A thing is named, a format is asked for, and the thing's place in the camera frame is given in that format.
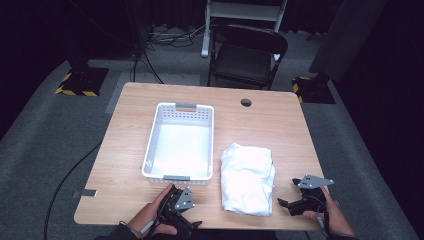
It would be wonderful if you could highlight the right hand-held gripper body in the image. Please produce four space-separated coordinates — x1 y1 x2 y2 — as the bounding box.
287 174 335 216

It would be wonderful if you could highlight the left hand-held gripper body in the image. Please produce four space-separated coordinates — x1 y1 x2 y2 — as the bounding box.
159 185 196 232

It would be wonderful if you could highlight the white cloth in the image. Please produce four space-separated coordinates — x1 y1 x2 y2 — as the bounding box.
220 142 277 217

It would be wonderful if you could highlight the white plastic basket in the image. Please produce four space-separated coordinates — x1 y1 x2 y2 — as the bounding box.
141 102 215 186

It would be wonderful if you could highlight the person's right hand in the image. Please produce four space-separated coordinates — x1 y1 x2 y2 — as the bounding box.
302 186 356 239

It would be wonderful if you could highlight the person's left hand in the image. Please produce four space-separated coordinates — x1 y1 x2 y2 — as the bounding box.
128 183 178 239

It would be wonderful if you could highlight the black striped stand base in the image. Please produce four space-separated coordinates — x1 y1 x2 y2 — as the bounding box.
291 75 337 105
54 66 110 98

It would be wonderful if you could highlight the grey tape strip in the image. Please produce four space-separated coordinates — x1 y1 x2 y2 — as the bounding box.
71 188 99 199

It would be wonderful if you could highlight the black folding chair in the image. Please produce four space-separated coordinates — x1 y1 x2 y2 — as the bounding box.
206 24 290 91

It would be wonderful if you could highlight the grey upright panel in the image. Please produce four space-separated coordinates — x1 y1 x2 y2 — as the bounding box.
307 0 390 82

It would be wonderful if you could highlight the black stand pole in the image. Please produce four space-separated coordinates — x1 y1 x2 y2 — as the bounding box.
123 0 149 63

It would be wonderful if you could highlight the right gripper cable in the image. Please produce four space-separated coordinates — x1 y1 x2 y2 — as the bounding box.
308 194 331 236

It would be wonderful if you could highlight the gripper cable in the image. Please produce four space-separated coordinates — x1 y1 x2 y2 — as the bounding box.
119 218 156 236
308 194 331 236

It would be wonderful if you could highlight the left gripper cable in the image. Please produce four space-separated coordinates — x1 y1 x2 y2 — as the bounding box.
119 218 156 236

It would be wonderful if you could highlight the black floor cable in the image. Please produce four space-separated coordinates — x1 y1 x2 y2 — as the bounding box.
42 141 103 240

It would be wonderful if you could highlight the bundle of floor cables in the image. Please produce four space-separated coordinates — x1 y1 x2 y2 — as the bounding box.
145 23 208 50

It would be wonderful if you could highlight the white metal stand frame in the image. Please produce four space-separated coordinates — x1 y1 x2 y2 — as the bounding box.
200 0 289 59

